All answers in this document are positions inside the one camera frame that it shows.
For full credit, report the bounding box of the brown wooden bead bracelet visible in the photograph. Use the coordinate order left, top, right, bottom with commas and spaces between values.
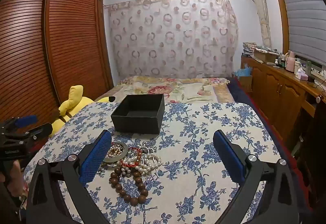
109, 166, 149, 206

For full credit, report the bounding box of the pile of books and papers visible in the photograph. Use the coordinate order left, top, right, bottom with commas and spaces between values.
242, 41, 280, 58

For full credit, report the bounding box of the black box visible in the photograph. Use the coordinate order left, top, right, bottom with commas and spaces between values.
110, 94, 165, 135

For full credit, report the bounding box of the blue plastic bag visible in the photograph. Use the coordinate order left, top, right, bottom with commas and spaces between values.
233, 67, 253, 78

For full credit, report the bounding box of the yellow plush toy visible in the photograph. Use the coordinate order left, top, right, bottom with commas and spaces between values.
49, 85, 117, 138

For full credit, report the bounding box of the wooden sideboard cabinet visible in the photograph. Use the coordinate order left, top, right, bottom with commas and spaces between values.
240, 55, 326, 204

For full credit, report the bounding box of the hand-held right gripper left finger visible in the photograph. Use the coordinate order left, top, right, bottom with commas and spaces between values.
25, 129, 113, 224

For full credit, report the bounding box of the floral bed blanket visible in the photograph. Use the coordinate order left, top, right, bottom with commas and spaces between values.
94, 75, 234, 105

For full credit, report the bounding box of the brown and white pearl bracelet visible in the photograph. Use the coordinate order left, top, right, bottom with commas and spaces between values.
106, 144, 121, 159

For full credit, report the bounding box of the brown slatted wooden wardrobe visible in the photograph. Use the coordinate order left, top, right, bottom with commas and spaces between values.
0, 0, 114, 135

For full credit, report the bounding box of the white pearl necklace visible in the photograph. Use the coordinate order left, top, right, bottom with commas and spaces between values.
122, 152, 162, 176

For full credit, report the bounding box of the open cardboard box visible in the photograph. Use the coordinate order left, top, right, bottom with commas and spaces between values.
253, 49, 279, 63

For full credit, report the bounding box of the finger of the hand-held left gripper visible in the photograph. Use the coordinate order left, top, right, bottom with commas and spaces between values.
0, 115, 38, 135
14, 123, 53, 143

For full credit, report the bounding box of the grey round bangle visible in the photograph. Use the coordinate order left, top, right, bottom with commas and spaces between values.
102, 141, 129, 164

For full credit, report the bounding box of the silver pendant chain necklace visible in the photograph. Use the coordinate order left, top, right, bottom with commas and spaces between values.
138, 142, 157, 161

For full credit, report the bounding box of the wooden window frame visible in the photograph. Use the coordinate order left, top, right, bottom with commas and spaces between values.
267, 0, 291, 54

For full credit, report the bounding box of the grey window blind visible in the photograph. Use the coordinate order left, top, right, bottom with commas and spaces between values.
276, 0, 326, 67

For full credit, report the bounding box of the pink kettle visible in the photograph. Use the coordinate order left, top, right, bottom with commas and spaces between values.
285, 51, 296, 72

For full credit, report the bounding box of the blue floral tablecloth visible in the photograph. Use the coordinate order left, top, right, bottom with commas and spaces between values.
23, 102, 290, 224

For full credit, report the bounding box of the circle print curtain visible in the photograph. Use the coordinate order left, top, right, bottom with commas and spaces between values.
104, 0, 239, 80

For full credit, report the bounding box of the person's left hand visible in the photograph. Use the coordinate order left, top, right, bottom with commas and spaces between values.
9, 161, 27, 199

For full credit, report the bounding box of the red bead bracelet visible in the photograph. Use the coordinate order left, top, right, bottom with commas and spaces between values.
119, 146, 143, 168

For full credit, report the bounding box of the pink tissue box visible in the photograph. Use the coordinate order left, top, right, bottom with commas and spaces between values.
295, 68, 309, 81

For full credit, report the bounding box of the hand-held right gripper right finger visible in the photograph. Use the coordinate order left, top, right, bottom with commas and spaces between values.
213, 130, 301, 224

